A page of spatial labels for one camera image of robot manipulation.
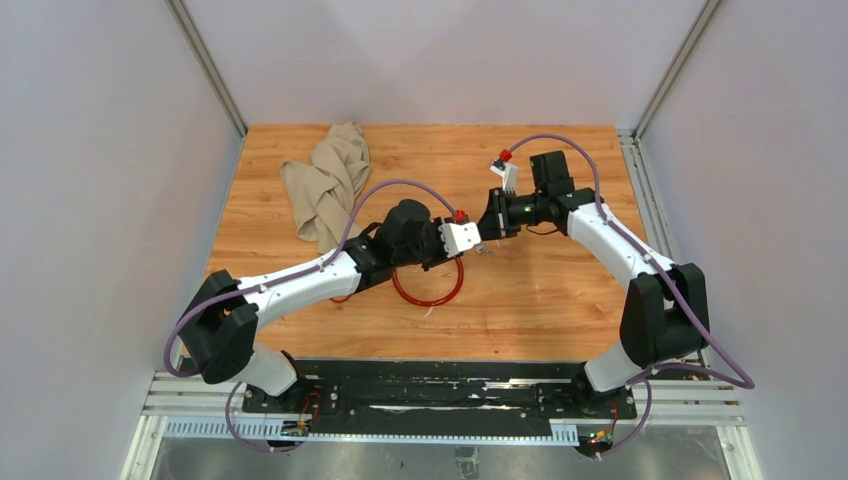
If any red cable lock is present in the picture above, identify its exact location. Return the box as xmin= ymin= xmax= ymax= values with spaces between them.
xmin=391 ymin=258 xmax=465 ymax=308

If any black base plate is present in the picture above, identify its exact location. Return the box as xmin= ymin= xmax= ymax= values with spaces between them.
xmin=177 ymin=356 xmax=713 ymax=440

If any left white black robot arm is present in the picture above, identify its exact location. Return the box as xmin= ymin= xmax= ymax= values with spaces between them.
xmin=179 ymin=200 xmax=481 ymax=413

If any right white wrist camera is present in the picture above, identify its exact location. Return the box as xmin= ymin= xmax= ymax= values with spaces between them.
xmin=489 ymin=149 xmax=519 ymax=194

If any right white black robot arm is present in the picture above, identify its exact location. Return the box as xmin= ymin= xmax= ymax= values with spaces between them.
xmin=477 ymin=151 xmax=709 ymax=417

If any beige cloth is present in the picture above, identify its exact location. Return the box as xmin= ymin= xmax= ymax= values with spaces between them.
xmin=280 ymin=122 xmax=371 ymax=254

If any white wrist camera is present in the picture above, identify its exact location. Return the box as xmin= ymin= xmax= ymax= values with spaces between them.
xmin=437 ymin=209 xmax=482 ymax=258
xmin=489 ymin=149 xmax=519 ymax=194

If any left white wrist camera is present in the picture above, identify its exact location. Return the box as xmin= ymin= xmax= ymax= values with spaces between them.
xmin=437 ymin=209 xmax=482 ymax=258

